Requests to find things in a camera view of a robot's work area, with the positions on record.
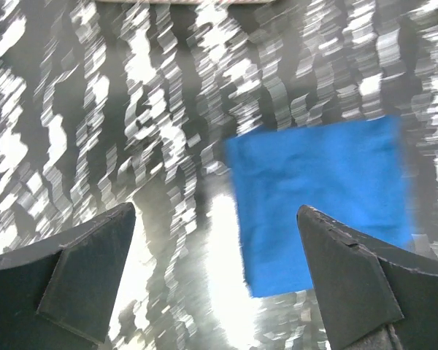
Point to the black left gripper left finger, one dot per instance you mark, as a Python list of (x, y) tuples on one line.
[(59, 293)]

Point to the white plastic basket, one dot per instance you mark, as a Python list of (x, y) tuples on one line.
[(190, 2)]

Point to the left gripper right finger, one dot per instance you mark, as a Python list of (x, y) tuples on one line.
[(371, 294)]

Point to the navy blue t shirt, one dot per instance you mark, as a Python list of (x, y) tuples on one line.
[(353, 171)]

